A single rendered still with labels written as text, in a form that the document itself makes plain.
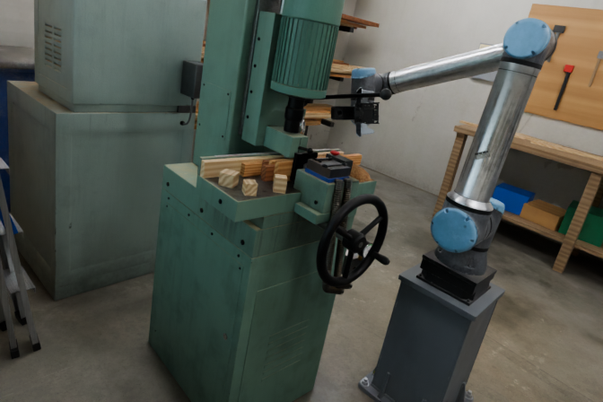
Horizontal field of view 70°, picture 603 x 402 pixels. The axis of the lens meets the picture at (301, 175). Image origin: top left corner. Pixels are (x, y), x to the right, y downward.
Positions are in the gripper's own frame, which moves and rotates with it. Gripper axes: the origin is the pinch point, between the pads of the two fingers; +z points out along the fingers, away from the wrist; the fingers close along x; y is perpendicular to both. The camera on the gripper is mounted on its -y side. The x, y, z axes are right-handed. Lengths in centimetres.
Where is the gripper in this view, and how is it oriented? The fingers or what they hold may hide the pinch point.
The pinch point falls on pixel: (358, 112)
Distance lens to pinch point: 137.1
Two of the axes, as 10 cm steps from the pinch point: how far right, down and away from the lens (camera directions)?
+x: 0.0, 9.9, 1.1
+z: -1.1, 1.1, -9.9
